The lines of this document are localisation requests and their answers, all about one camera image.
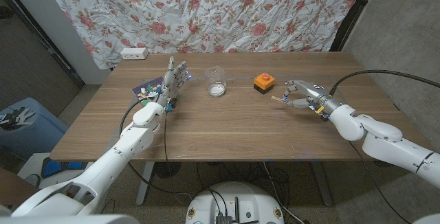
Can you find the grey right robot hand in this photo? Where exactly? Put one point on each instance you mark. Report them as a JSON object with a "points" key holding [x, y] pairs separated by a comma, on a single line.
{"points": [[313, 91]]}

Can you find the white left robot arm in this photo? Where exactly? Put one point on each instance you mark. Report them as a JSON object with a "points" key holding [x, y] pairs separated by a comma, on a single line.
{"points": [[113, 162]]}

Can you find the clear plastic cup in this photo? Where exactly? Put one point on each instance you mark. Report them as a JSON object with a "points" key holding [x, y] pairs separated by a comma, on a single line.
{"points": [[216, 83]]}

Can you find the blue storage bin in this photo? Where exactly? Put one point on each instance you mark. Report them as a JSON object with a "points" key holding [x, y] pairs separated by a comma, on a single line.
{"points": [[31, 131]]}

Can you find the white table leg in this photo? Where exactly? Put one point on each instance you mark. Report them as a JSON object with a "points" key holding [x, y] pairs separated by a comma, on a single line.
{"points": [[144, 182], [322, 186]]}

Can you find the white and blue floor item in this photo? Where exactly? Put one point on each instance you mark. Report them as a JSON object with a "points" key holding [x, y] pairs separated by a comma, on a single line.
{"points": [[51, 169]]}

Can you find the orange box with red button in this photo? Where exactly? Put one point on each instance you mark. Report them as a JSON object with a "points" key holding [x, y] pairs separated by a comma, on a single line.
{"points": [[264, 81]]}

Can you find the white power strip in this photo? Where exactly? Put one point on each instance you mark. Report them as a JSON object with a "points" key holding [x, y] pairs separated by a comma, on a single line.
{"points": [[133, 53]]}

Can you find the black round floor base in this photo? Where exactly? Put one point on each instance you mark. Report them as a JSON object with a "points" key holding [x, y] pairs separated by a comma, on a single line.
{"points": [[167, 169]]}

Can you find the white robot torso base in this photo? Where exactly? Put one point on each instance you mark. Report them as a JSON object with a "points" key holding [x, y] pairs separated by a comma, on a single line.
{"points": [[237, 200]]}

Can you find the floral backdrop cloth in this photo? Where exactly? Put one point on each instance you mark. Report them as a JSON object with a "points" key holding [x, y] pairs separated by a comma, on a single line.
{"points": [[206, 11]]}

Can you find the brown wooden board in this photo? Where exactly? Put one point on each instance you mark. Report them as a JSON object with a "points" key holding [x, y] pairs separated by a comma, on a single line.
{"points": [[13, 189]]}

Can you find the black backdrop stand pole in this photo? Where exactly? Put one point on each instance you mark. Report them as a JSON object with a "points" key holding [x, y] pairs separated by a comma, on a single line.
{"points": [[354, 11]]}

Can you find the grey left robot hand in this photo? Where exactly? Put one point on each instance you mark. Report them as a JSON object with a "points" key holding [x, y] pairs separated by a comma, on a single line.
{"points": [[170, 83]]}

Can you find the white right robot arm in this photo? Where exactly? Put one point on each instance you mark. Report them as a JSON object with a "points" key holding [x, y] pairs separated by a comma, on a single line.
{"points": [[385, 141]]}

